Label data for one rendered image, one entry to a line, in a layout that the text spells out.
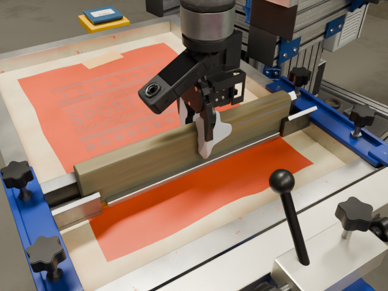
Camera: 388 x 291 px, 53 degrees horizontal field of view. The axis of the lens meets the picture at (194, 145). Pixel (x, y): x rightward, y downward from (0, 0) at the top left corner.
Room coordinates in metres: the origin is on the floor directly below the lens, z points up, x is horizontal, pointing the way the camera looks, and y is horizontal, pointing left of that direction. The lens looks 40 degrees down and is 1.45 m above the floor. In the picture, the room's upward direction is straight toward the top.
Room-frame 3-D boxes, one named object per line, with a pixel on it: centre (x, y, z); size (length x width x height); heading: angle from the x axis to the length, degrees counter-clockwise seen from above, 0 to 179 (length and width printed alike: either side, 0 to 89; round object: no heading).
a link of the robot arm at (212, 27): (0.53, -0.02, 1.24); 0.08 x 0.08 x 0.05
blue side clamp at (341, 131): (0.63, -0.26, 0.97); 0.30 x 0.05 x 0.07; 31
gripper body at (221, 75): (0.53, -0.02, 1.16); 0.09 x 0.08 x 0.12; 121
